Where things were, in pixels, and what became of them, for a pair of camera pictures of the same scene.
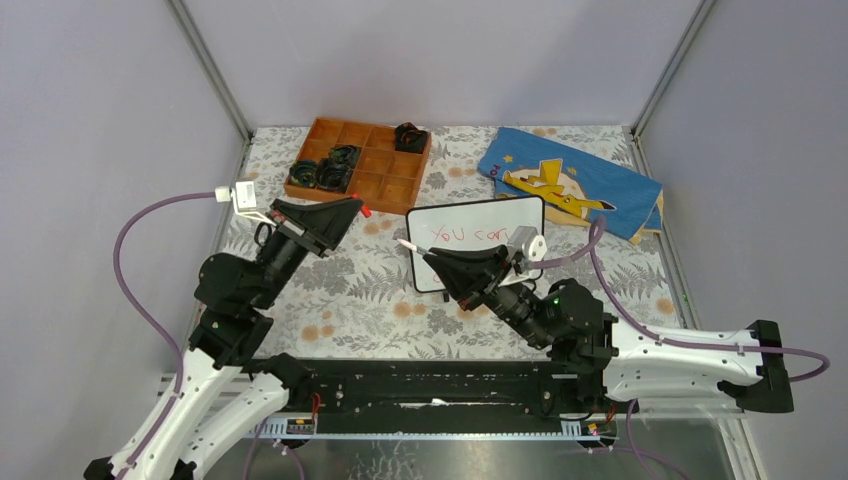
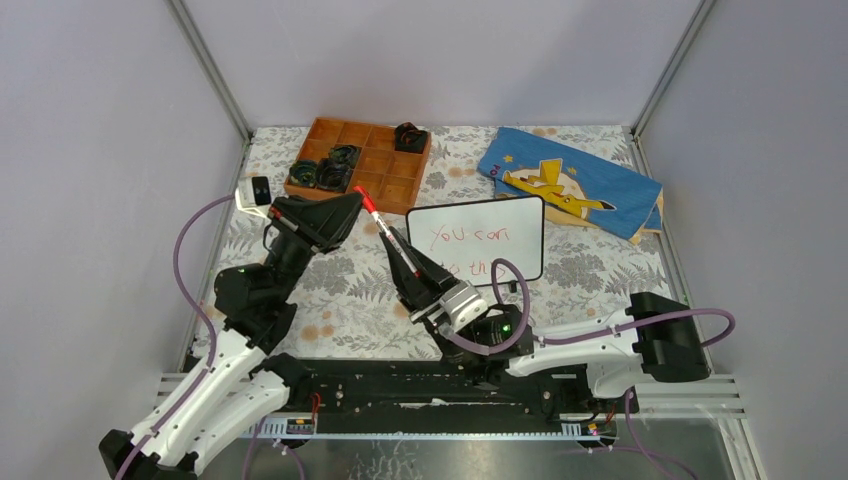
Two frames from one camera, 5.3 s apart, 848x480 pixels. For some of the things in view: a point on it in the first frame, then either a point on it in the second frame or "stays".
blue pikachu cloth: [574, 186] stays
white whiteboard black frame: [466, 226] stays
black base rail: [445, 398] stays
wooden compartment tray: [386, 179] stays
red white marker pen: [415, 247] to [370, 206]
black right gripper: [472, 276] to [416, 293]
